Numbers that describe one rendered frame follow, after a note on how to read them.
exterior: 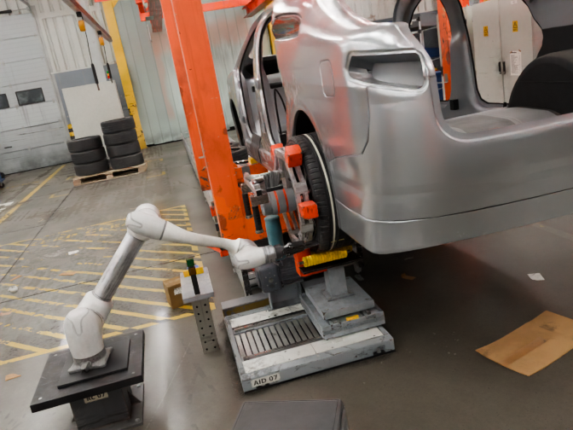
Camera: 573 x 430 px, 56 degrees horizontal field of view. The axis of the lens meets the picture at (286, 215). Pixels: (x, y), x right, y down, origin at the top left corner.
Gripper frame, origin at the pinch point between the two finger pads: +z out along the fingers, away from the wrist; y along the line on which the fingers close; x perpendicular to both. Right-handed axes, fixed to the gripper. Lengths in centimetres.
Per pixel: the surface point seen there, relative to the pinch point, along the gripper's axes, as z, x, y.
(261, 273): -24, 12, -50
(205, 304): -61, 2, -50
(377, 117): 15, -5, 100
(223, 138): -28, 85, -6
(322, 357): -8, -52, -27
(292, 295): -5, 5, -80
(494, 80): 372, 298, -263
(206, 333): -64, -12, -60
